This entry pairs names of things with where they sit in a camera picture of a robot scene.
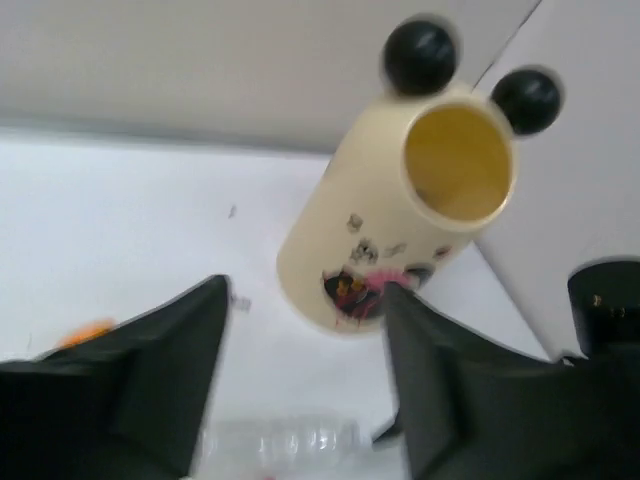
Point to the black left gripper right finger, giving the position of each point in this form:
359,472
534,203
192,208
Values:
470,408

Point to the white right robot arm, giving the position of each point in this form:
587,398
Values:
604,301

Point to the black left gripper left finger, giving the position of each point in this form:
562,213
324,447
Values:
128,404

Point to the cream bin with black ears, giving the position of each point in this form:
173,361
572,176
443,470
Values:
421,173

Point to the small orange plastic bottle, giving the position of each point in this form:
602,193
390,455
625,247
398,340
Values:
87,332

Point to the clear unlabelled plastic bottle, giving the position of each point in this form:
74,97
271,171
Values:
274,447

